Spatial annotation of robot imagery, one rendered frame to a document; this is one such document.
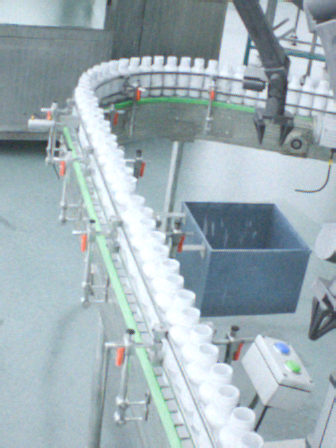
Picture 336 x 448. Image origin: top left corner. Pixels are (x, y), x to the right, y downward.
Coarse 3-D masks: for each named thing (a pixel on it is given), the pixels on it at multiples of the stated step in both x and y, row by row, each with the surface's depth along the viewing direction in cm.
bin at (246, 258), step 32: (192, 224) 225; (224, 224) 243; (256, 224) 246; (288, 224) 233; (192, 256) 225; (224, 256) 211; (256, 256) 214; (288, 256) 217; (192, 288) 225; (224, 288) 216; (256, 288) 219; (288, 288) 222
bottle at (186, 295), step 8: (176, 296) 145; (184, 296) 147; (192, 296) 146; (176, 304) 145; (184, 304) 144; (192, 304) 145; (168, 312) 146; (176, 312) 145; (168, 320) 146; (176, 320) 144
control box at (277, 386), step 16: (256, 352) 142; (272, 352) 139; (256, 368) 140; (272, 368) 135; (288, 368) 135; (304, 368) 139; (256, 384) 138; (272, 384) 133; (288, 384) 133; (304, 384) 134; (256, 400) 141; (272, 400) 134; (288, 400) 135; (304, 400) 136
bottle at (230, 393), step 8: (224, 384) 121; (216, 392) 119; (224, 392) 121; (232, 392) 121; (216, 400) 119; (224, 400) 118; (232, 400) 118; (208, 408) 121; (216, 408) 119; (224, 408) 118; (232, 408) 119; (208, 416) 120; (216, 416) 119; (224, 416) 119; (216, 424) 119; (224, 424) 119; (200, 432) 124; (216, 432) 119; (200, 440) 123; (208, 440) 121; (216, 440) 120
